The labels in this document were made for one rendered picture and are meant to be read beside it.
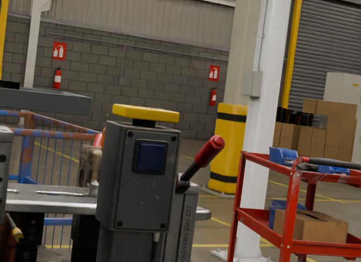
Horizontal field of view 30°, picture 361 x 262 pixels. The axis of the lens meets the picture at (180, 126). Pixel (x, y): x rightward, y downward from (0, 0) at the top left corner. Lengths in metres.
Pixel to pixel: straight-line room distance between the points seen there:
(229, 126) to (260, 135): 3.14
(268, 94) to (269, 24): 0.50
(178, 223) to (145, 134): 0.23
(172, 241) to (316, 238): 2.23
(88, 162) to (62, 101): 0.60
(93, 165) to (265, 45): 3.76
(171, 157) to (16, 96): 0.18
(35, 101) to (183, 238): 0.36
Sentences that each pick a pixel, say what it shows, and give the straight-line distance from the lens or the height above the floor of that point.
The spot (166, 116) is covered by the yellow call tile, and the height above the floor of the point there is 1.15.
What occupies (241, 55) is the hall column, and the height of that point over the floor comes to 1.70.
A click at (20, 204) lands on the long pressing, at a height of 1.00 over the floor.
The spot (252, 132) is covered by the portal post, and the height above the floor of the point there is 0.95.
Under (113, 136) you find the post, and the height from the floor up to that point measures 1.13.
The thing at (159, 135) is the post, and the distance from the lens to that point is 0.71.
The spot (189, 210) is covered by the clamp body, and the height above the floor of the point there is 1.02.
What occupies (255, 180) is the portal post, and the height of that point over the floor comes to 0.61.
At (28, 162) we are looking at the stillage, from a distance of 4.13.
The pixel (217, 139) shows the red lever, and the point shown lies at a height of 1.13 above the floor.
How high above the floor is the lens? 1.18
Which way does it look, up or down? 3 degrees down
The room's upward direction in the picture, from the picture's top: 7 degrees clockwise
